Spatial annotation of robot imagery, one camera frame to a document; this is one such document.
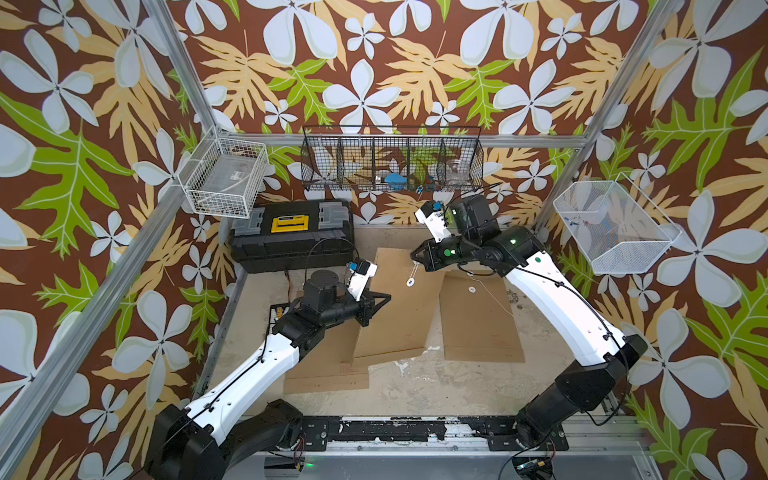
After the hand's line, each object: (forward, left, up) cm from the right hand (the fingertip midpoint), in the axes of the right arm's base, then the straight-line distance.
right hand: (409, 254), depth 70 cm
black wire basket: (+43, +4, -2) cm, 44 cm away
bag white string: (-3, -1, -7) cm, 7 cm away
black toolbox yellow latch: (+21, +35, -16) cm, 44 cm away
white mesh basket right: (+13, -60, -5) cm, 61 cm away
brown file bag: (-3, -23, -30) cm, 38 cm away
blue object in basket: (+33, +2, -3) cm, 33 cm away
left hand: (-6, +5, -8) cm, 11 cm away
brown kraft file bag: (-15, +22, -33) cm, 43 cm away
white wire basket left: (+28, +53, +2) cm, 60 cm away
